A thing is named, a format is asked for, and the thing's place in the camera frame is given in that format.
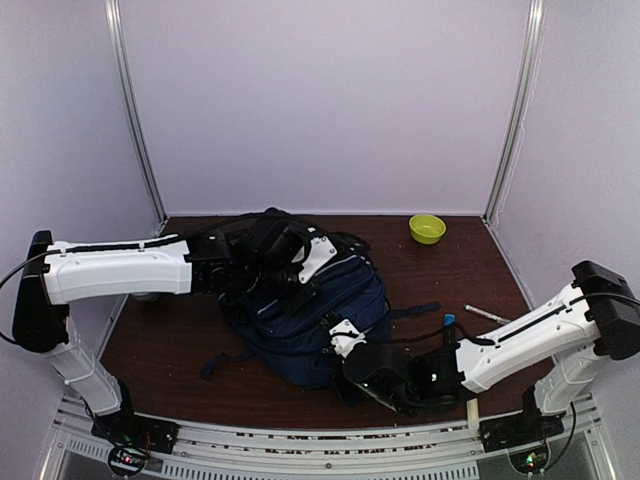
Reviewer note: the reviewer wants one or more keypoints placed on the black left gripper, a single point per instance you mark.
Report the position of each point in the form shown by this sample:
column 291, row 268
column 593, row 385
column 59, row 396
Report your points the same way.
column 308, row 292

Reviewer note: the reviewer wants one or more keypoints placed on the navy blue student backpack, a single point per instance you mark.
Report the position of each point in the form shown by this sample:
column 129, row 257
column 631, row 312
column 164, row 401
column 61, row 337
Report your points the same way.
column 295, row 342

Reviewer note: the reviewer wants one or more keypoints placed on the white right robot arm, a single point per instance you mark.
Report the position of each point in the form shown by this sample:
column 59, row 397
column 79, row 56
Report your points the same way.
column 590, row 322

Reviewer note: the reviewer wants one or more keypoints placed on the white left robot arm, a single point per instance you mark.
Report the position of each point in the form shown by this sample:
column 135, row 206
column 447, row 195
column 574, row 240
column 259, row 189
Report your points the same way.
column 57, row 273

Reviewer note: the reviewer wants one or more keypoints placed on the pale yellow highlighter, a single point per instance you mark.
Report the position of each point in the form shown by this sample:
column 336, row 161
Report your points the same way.
column 472, row 414

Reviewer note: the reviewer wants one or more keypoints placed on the blue black highlighter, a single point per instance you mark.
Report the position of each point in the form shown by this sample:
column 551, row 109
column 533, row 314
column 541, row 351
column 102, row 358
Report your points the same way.
column 450, row 321

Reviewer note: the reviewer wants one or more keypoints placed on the grey marker pen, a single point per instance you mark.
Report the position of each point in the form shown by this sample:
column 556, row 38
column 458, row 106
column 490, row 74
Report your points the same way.
column 485, row 314

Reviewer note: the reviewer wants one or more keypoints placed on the pale green ceramic bowl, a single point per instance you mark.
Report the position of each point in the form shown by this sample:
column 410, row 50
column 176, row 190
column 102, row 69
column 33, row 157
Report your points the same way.
column 148, row 297

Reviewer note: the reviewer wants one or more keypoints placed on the lime green plastic bowl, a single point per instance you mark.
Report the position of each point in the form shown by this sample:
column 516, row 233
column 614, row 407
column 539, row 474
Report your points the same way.
column 427, row 229

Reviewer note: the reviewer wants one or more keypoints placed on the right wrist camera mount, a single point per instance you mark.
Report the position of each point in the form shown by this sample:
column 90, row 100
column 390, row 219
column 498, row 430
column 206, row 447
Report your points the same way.
column 344, row 337

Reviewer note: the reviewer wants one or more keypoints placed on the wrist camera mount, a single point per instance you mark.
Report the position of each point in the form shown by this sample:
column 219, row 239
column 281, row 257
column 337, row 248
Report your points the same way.
column 344, row 337
column 313, row 257

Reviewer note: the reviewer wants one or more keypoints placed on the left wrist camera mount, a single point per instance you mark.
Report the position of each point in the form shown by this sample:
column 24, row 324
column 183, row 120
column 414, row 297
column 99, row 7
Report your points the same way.
column 313, row 257

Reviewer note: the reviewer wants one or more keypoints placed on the right aluminium corner post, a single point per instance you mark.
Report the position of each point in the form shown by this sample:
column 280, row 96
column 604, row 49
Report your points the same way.
column 515, row 127

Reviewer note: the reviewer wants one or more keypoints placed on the aluminium corner post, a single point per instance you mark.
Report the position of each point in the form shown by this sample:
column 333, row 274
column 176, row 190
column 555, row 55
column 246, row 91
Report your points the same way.
column 133, row 118
column 515, row 127

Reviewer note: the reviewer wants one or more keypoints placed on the left aluminium corner post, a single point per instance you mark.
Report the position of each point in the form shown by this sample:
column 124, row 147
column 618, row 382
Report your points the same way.
column 133, row 118

